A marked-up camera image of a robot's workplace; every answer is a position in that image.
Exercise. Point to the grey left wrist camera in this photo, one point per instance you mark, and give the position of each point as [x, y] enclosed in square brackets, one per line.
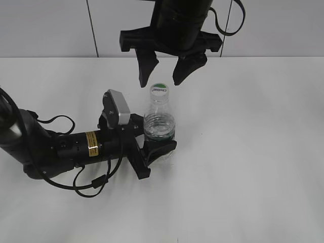
[115, 109]

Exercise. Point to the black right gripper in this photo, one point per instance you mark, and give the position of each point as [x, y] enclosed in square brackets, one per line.
[186, 42]

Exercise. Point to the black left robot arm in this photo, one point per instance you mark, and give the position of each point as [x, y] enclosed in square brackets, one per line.
[44, 152]

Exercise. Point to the white green bottle cap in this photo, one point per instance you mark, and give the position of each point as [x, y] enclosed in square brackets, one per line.
[159, 92]

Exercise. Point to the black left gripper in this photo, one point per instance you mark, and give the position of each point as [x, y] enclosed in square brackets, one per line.
[121, 142]

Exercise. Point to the clear cestbon water bottle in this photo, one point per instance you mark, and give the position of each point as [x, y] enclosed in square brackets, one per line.
[159, 122]

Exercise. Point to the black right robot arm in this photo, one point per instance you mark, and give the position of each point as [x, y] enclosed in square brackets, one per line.
[179, 13]

